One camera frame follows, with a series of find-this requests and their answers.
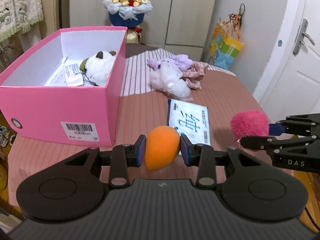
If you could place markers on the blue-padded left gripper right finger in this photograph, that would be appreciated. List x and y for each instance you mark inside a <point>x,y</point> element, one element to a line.
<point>201,156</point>

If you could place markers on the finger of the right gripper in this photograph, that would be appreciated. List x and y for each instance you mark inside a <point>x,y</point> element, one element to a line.
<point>275,129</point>
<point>257,142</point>

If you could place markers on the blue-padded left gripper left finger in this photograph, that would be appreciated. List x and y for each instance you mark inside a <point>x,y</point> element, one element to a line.
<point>124,156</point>

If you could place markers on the pink fluffy pompom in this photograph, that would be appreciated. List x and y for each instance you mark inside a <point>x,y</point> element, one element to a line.
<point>252,123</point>

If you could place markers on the white tissue pack blue print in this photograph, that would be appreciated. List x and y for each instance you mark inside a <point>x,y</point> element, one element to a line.
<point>189,119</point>

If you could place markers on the orange makeup sponge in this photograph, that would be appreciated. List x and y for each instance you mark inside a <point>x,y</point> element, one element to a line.
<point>162,147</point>

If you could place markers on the white brown plush toy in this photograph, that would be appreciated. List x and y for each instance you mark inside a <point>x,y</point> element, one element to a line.
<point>97,68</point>

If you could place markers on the white wipes pack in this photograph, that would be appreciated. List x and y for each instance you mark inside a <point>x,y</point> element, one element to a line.
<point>67,74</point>

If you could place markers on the white door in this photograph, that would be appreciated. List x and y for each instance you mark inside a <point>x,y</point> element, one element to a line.
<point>290,84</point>

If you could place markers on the pink floral scrunchie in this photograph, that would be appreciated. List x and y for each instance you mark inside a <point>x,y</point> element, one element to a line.
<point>195,74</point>

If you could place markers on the pink cardboard box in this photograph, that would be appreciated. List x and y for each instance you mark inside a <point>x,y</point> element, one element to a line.
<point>83,115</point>

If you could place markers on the purple plush toy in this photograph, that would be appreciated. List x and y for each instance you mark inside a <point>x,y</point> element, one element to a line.
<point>181,61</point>

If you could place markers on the colourful paper gift bag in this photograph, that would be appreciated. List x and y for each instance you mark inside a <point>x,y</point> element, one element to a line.
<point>226,43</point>

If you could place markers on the beige wardrobe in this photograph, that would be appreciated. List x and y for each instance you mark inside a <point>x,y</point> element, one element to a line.
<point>178,26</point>

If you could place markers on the yellow flower bouquet blue wrap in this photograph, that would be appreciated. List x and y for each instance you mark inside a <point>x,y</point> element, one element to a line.
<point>129,14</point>

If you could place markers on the silver door handle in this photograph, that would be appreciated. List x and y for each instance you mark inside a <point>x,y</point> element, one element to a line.
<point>300,37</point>

